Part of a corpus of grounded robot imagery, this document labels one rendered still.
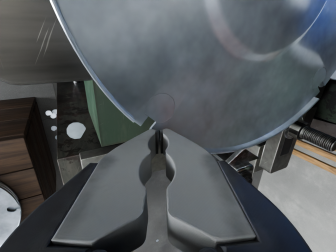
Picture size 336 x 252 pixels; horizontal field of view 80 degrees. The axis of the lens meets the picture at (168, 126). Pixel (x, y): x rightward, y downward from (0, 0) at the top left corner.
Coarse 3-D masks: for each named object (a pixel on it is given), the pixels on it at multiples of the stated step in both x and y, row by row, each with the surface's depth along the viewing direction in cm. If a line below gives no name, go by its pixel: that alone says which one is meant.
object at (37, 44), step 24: (0, 0) 8; (24, 0) 9; (48, 0) 9; (0, 24) 9; (24, 24) 9; (48, 24) 10; (0, 48) 9; (24, 48) 10; (48, 48) 10; (72, 48) 10; (0, 72) 9; (24, 72) 10; (48, 72) 10; (72, 72) 11
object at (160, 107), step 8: (152, 96) 13; (160, 96) 14; (168, 96) 14; (152, 104) 14; (160, 104) 14; (168, 104) 14; (152, 112) 14; (160, 112) 14; (168, 112) 14; (160, 120) 14
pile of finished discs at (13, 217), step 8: (0, 184) 51; (0, 192) 52; (8, 192) 52; (0, 200) 52; (8, 200) 53; (16, 200) 54; (0, 208) 53; (8, 208) 55; (16, 208) 55; (0, 216) 54; (8, 216) 55; (16, 216) 56; (0, 224) 55; (8, 224) 56; (16, 224) 57; (0, 232) 56; (8, 232) 57; (0, 240) 57
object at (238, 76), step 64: (64, 0) 9; (128, 0) 10; (192, 0) 12; (256, 0) 13; (320, 0) 16; (128, 64) 12; (192, 64) 14; (256, 64) 16; (320, 64) 20; (192, 128) 16; (256, 128) 20
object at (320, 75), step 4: (320, 68) 20; (324, 68) 21; (316, 72) 20; (320, 72) 21; (324, 72) 21; (316, 76) 21; (320, 76) 21; (324, 76) 21; (312, 80) 21; (316, 80) 21; (320, 80) 21; (312, 84) 21; (316, 84) 21
